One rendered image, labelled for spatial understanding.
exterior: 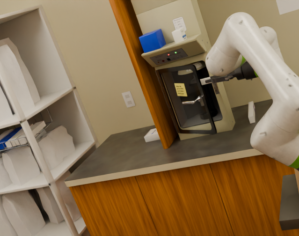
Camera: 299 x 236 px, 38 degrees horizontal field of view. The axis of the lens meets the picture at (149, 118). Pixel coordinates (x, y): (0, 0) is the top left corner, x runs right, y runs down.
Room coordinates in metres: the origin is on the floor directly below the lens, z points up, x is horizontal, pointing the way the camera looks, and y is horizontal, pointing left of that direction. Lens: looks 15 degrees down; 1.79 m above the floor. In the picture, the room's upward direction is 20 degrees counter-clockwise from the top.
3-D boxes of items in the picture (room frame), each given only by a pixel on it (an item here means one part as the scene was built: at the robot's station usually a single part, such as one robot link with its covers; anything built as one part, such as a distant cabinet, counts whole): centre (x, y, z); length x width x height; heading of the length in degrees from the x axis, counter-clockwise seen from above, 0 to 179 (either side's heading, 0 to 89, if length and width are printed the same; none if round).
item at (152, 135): (2.63, -0.02, 0.96); 0.16 x 0.12 x 0.04; 63
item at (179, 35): (2.27, -0.30, 1.54); 0.05 x 0.05 x 0.06; 58
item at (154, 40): (2.34, -0.16, 1.56); 0.10 x 0.10 x 0.09; 63
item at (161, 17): (2.46, -0.33, 1.33); 0.32 x 0.25 x 0.77; 63
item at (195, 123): (2.29, -0.22, 1.19); 0.30 x 0.01 x 0.40; 36
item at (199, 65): (2.43, -0.33, 1.34); 0.18 x 0.18 x 0.05
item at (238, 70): (2.11, -0.48, 1.28); 0.09 x 0.08 x 0.07; 63
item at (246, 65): (2.08, -0.55, 1.28); 0.09 x 0.06 x 0.12; 153
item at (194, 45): (2.30, -0.24, 1.46); 0.32 x 0.12 x 0.10; 63
